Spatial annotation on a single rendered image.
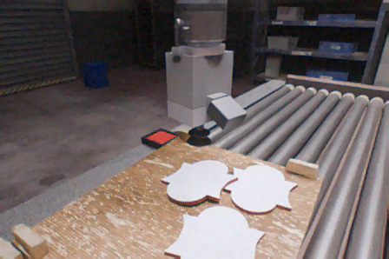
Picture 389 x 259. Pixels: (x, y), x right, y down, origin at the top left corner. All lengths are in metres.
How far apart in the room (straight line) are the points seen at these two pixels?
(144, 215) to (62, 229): 0.12
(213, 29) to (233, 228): 0.28
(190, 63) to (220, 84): 0.07
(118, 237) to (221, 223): 0.15
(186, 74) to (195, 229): 0.22
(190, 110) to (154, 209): 0.18
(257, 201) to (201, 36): 0.28
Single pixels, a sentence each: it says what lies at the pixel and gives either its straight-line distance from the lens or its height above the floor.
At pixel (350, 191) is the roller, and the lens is 0.60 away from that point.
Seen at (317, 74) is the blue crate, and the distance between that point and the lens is 4.83.
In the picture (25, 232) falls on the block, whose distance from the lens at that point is 0.44.
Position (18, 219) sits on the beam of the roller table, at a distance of 0.55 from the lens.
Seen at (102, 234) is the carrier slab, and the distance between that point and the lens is 0.43.
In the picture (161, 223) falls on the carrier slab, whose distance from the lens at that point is 0.43.
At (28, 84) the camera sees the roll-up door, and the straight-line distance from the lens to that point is 5.39.
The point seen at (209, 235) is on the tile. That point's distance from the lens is 0.40.
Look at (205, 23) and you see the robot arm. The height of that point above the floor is 1.22.
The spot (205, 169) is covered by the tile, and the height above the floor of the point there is 0.95.
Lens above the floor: 1.23
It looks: 24 degrees down
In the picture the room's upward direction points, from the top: straight up
